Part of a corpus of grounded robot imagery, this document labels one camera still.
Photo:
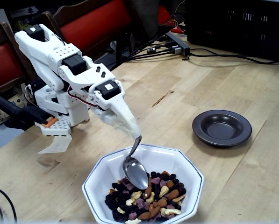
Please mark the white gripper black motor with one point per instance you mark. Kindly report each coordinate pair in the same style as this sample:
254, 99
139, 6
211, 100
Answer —
118, 105

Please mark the bent metal spoon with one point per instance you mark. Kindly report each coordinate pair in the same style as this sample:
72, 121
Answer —
135, 172

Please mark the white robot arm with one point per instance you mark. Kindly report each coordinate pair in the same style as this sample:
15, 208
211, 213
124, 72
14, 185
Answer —
41, 53

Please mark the white octagonal bowl blue rim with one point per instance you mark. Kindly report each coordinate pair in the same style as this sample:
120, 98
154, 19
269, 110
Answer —
167, 161

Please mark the dark brown plate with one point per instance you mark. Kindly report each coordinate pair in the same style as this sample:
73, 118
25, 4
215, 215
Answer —
221, 130

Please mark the beige tape strip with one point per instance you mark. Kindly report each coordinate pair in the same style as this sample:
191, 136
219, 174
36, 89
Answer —
57, 144

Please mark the nut and berry mix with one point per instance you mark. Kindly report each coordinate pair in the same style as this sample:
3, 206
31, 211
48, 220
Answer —
158, 198

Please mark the black usb hub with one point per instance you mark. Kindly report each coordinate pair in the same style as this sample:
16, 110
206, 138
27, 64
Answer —
176, 43

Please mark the wooden chair red cushion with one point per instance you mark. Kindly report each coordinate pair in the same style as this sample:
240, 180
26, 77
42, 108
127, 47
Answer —
95, 23
1, 63

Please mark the black clamp orange tip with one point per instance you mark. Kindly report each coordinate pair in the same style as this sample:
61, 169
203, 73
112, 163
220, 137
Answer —
20, 112

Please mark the dark grey hanging jacket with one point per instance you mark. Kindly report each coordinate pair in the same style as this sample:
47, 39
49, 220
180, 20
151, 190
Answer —
148, 18

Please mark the beige small device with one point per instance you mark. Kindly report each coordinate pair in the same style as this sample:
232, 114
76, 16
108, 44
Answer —
15, 100

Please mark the yellow green package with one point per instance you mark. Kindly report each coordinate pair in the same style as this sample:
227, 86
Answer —
20, 22

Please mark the dark printed box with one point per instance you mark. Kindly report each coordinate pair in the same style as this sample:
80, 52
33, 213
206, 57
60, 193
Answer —
24, 11

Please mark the black plastic crate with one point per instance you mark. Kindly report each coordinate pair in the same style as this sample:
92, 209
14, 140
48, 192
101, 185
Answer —
235, 23

